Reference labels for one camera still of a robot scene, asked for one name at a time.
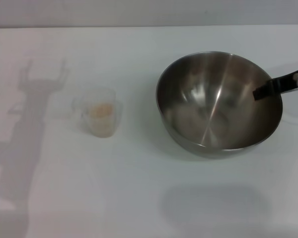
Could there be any stainless steel mixing bowl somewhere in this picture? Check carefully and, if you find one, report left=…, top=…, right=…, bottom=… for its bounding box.
left=155, top=51, right=284, bottom=159

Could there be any clear plastic cup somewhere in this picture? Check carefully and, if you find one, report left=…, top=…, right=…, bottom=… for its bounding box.
left=72, top=87, right=124, bottom=138

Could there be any white rice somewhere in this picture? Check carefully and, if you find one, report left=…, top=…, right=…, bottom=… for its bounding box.
left=88, top=103, right=115, bottom=137

